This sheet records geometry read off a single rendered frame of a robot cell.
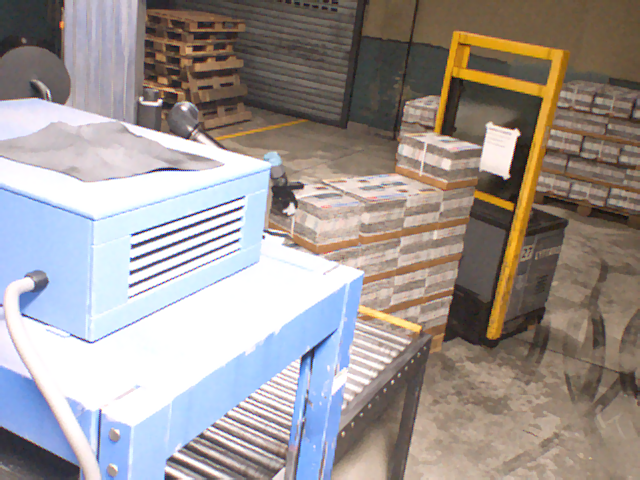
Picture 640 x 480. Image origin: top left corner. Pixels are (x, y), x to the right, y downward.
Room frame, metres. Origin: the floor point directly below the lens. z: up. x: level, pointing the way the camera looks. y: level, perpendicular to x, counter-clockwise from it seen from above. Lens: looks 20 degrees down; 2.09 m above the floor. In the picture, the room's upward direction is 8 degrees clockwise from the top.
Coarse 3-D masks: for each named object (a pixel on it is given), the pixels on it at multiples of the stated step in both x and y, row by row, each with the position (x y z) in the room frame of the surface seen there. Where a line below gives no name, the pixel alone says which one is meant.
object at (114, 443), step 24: (120, 384) 0.85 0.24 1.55; (96, 408) 0.79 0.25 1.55; (120, 408) 0.80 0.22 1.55; (144, 408) 0.80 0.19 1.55; (168, 408) 0.83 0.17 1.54; (96, 432) 0.79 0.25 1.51; (120, 432) 0.77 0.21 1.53; (144, 432) 0.78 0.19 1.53; (96, 456) 0.79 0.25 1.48; (120, 456) 0.77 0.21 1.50; (144, 456) 0.79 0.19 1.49
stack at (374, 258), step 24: (288, 240) 3.45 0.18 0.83; (384, 240) 3.66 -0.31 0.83; (408, 240) 3.79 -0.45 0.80; (432, 240) 3.95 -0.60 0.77; (360, 264) 3.54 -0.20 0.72; (384, 264) 3.67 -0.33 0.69; (408, 264) 3.81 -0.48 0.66; (384, 288) 3.68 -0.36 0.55; (408, 288) 3.85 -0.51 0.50; (360, 312) 3.57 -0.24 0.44; (408, 312) 3.87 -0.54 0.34
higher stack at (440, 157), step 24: (408, 144) 4.18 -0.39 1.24; (432, 144) 4.06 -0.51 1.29; (456, 144) 4.14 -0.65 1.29; (408, 168) 4.15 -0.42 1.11; (432, 168) 4.04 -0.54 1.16; (456, 168) 4.01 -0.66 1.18; (456, 192) 4.04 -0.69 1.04; (456, 216) 4.07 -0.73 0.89; (456, 240) 4.11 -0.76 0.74; (456, 264) 4.14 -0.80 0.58; (432, 288) 4.01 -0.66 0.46; (432, 312) 4.04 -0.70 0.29
